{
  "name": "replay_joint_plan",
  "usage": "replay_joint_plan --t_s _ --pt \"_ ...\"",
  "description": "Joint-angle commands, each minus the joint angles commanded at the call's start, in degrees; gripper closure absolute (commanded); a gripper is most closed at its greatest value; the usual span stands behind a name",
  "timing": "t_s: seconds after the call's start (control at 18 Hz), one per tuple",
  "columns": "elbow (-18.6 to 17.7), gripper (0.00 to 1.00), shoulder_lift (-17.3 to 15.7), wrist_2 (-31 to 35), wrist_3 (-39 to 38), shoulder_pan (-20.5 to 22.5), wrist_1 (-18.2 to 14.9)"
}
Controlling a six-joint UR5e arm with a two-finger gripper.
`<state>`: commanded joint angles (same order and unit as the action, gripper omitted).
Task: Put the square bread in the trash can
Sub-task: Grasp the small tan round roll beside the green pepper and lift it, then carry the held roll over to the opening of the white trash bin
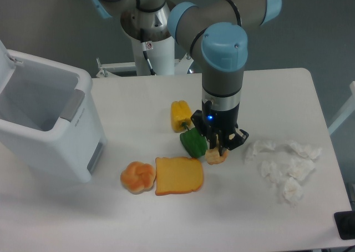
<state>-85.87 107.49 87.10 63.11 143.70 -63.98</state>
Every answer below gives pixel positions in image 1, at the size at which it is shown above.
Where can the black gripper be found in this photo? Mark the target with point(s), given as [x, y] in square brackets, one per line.
[220, 128]

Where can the small orange bread piece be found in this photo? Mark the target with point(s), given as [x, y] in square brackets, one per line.
[212, 156]

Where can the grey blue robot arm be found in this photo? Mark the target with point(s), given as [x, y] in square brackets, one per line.
[214, 37]

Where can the square toast bread slice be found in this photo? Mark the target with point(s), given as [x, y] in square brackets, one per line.
[178, 175]

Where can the round knotted bread roll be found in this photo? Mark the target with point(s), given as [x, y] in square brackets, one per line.
[138, 177]

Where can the white trash can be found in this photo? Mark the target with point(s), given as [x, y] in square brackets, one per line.
[48, 116]

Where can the green bell pepper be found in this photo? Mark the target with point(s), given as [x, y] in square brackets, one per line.
[194, 143]

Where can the crumpled white tissue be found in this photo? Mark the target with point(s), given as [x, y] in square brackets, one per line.
[258, 146]
[307, 151]
[299, 169]
[292, 191]
[271, 171]

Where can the yellow bell pepper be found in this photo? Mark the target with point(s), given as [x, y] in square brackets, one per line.
[180, 115]

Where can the crumpled white tissue centre left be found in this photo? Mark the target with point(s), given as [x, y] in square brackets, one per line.
[271, 171]

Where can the crumpled white tissue centre right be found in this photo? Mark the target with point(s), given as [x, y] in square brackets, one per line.
[299, 169]

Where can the crumpled white tissue top right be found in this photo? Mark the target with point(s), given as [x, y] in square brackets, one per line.
[307, 151]

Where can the crumpled white tissue bottom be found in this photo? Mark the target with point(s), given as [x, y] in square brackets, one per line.
[292, 191]

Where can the black device at table edge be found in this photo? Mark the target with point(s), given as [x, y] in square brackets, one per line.
[345, 224]

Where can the white pedestal base frame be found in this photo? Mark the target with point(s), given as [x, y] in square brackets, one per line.
[185, 65]

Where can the white frame at right edge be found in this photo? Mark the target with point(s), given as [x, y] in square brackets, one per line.
[343, 113]

